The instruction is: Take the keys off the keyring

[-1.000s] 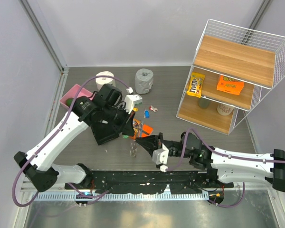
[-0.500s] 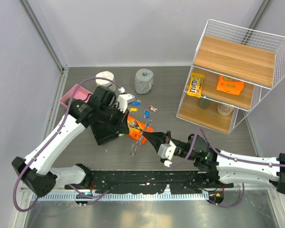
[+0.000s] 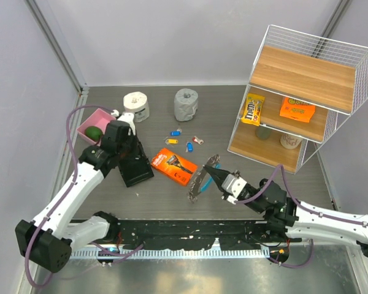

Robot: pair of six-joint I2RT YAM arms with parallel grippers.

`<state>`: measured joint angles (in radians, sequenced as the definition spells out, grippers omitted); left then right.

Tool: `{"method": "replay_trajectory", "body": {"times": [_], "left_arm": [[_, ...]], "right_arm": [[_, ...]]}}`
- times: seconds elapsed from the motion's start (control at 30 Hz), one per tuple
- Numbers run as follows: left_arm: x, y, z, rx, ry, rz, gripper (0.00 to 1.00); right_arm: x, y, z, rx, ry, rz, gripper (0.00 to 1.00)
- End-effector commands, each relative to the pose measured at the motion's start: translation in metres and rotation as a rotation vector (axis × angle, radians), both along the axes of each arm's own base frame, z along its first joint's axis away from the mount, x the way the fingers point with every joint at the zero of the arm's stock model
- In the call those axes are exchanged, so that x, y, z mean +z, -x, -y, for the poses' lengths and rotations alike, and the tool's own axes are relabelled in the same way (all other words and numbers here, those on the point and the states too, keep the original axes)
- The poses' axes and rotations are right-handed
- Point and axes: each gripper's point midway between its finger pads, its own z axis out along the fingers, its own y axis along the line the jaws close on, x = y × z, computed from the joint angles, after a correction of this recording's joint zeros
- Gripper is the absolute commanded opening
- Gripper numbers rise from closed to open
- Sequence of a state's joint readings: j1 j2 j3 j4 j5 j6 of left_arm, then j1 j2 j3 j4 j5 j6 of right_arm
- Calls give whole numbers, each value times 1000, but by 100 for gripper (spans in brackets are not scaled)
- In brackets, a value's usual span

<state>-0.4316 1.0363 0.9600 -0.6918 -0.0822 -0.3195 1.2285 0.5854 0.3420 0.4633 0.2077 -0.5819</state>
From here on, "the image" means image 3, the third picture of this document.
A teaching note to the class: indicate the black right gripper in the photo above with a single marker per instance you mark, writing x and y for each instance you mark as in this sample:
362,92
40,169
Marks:
218,174

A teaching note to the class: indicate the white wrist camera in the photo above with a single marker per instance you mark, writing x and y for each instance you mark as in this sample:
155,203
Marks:
232,187
128,117

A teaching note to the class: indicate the metal key organizer blue handle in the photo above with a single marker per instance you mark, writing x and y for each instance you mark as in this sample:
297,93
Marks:
201,179

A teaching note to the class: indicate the white paper cup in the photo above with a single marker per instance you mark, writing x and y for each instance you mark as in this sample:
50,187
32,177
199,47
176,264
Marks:
289,141

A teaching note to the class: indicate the white wire wooden shelf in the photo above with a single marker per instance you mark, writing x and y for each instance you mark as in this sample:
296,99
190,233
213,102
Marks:
301,90

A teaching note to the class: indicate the blue tag key lower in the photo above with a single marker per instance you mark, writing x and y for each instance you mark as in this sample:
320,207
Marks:
189,147

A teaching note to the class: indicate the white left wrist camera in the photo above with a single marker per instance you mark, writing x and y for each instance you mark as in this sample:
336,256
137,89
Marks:
128,117

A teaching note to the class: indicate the blue tag key upper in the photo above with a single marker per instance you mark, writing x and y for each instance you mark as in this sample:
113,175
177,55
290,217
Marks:
176,133

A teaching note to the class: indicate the orange razor box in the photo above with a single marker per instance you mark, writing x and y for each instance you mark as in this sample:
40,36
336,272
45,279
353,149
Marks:
174,166

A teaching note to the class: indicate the black front rail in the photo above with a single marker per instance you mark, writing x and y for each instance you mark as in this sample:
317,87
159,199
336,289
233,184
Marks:
193,235

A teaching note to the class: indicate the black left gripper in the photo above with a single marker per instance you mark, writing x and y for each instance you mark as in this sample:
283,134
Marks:
129,136

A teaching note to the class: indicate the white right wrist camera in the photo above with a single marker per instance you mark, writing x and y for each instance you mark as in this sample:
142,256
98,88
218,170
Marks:
232,187

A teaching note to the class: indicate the pink drawer box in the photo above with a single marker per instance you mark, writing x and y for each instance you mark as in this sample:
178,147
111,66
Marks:
98,119

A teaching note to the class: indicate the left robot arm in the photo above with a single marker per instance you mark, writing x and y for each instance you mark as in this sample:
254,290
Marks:
48,240

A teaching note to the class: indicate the blue tag key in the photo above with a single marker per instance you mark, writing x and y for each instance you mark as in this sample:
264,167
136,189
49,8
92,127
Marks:
189,147
176,133

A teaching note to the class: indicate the grey toilet paper roll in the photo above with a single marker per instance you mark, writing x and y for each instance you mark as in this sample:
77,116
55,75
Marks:
185,104

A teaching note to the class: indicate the yellow candy bag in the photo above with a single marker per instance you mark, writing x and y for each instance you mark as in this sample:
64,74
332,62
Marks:
252,109

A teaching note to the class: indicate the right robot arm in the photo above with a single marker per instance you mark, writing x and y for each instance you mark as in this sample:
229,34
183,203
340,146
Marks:
286,215

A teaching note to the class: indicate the yellow tag key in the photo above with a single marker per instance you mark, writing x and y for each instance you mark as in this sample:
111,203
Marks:
171,141

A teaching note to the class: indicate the white toilet paper roll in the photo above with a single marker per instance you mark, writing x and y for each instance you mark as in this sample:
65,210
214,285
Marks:
137,103

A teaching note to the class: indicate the orange candy bag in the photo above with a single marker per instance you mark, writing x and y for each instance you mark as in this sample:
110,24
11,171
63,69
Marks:
297,110

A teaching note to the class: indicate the green avocado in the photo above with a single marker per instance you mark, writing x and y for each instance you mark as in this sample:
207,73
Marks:
93,133

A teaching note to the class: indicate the black plastic bin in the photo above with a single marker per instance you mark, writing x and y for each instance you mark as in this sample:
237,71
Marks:
134,165

